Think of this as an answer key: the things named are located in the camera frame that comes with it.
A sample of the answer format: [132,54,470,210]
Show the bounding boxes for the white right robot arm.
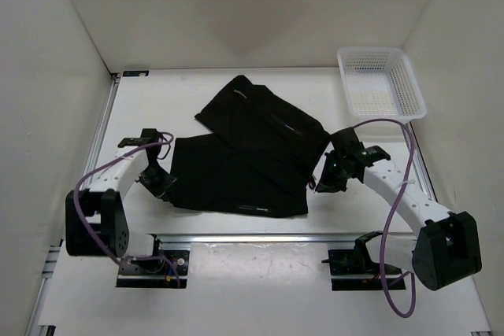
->
[316,127,482,291]

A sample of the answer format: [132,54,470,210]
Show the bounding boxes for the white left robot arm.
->
[65,129,176,273]

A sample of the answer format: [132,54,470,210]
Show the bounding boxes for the small dark corner label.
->
[122,70,150,77]

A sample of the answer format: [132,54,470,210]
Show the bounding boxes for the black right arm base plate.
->
[321,231,382,291]

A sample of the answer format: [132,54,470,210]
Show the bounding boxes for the white plastic mesh basket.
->
[337,46,427,123]

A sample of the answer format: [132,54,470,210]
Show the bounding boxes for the left aluminium side rail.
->
[62,72,121,210]

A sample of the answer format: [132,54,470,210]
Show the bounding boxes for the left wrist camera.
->
[140,128,166,157]

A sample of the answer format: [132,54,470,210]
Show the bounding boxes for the black shorts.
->
[169,76,329,218]

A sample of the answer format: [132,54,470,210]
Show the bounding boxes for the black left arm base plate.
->
[116,238,191,290]

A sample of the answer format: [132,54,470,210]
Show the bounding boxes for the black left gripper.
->
[135,163,176,202]

